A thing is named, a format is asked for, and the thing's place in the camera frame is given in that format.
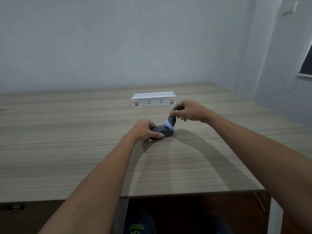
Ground white desktop power socket box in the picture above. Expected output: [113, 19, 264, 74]
[131, 91, 176, 108]

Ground person's dark shorts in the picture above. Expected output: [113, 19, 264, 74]
[123, 211, 235, 234]

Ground grey table leg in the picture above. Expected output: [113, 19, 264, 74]
[112, 198, 130, 234]

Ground person's right hand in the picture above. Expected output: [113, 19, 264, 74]
[170, 99, 213, 124]

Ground black brush with white bristles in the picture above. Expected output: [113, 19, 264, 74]
[163, 107, 179, 131]

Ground window with white frame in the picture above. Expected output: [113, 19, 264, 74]
[296, 43, 312, 80]

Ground black computer mouse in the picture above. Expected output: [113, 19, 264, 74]
[149, 125, 174, 141]

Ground person's left hand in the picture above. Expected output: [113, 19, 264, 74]
[126, 118, 165, 143]

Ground dark bracket under table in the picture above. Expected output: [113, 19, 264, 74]
[0, 203, 26, 212]

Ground person's left forearm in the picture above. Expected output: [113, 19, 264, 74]
[38, 134, 137, 234]

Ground white wall switch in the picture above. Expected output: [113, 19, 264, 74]
[281, 1, 298, 17]

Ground white table leg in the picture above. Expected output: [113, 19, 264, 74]
[266, 192, 284, 234]

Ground thin cable under table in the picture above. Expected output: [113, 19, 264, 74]
[252, 191, 266, 213]

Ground person's right forearm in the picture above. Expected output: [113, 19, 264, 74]
[206, 111, 312, 230]

